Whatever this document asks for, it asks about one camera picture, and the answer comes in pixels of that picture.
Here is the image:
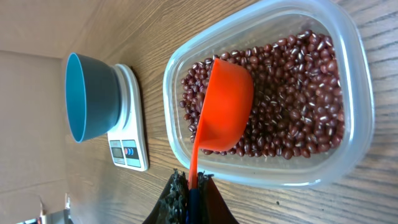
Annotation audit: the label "white digital kitchen scale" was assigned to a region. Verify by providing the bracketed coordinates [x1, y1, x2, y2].
[107, 64, 149, 172]

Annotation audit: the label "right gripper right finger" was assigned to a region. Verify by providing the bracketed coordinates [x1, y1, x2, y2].
[198, 172, 239, 224]

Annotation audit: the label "clear plastic food container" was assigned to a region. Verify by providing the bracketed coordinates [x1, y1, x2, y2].
[163, 1, 374, 189]

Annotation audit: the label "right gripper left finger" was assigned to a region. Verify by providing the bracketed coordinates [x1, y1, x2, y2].
[143, 169, 188, 224]

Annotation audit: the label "red measuring scoop blue handle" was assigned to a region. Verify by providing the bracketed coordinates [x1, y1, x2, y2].
[186, 58, 254, 223]

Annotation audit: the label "blue bowl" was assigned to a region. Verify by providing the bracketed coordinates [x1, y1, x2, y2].
[65, 53, 121, 142]

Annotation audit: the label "red adzuki beans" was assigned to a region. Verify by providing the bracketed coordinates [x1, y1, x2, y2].
[178, 29, 346, 161]

